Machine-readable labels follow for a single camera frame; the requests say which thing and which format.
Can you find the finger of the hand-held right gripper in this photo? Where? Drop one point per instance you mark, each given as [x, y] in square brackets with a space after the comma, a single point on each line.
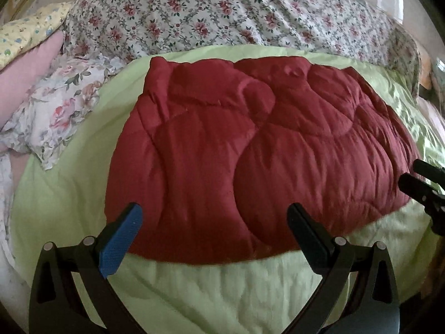
[429, 170]
[417, 188]

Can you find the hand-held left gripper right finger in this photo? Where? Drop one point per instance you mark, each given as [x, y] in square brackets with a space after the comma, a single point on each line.
[311, 236]

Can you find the large-flower print white pillow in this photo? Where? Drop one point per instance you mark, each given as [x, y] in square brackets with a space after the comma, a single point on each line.
[59, 111]

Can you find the red quilted jacket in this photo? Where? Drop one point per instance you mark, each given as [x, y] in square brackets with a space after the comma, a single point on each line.
[226, 146]

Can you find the yellow cloth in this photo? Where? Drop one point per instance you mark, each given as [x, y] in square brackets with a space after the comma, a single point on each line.
[427, 73]

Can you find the yellow floral pillow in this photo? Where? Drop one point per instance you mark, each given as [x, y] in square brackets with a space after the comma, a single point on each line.
[27, 31]

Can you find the small-flower print duvet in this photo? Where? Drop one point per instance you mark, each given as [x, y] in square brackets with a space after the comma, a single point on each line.
[208, 10]

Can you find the white bed sheet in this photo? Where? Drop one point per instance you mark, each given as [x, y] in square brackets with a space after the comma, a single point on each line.
[5, 201]

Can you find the pink pillow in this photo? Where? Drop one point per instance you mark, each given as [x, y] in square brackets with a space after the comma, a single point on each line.
[31, 66]

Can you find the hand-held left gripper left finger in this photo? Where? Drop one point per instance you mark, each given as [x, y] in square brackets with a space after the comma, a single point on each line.
[120, 240]

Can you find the light green blanket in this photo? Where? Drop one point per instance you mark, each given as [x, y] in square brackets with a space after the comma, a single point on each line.
[208, 295]

